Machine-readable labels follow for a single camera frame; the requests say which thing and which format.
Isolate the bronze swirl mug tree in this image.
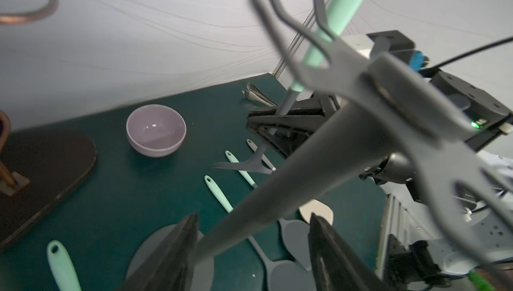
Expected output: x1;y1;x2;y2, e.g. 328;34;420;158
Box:
0;0;98;252

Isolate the green handled grey slotted turner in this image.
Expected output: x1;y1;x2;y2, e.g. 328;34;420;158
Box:
213;0;363;174

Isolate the green handled beige spoon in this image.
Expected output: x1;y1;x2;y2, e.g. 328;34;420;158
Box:
47;240;81;291

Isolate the grey utensil rack stand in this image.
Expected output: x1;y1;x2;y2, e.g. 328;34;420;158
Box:
125;0;513;291

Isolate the lilac ceramic bowl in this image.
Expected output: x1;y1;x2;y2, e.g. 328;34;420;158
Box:
126;104;187;158

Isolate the grey handled beige spatula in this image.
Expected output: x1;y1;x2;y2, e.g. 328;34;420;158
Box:
246;138;334;226

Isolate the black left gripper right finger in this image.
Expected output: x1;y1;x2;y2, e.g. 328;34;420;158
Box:
308;214;393;291

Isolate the green handled grey spatula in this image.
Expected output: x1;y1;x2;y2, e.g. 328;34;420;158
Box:
197;176;317;290

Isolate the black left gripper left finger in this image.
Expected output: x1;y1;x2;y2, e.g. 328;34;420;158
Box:
118;213;199;290

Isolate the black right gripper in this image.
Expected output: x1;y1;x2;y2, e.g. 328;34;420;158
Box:
247;92;340;159

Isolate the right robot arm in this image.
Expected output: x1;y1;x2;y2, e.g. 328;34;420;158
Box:
232;32;512;288

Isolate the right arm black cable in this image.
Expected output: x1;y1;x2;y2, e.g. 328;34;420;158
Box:
420;36;513;77

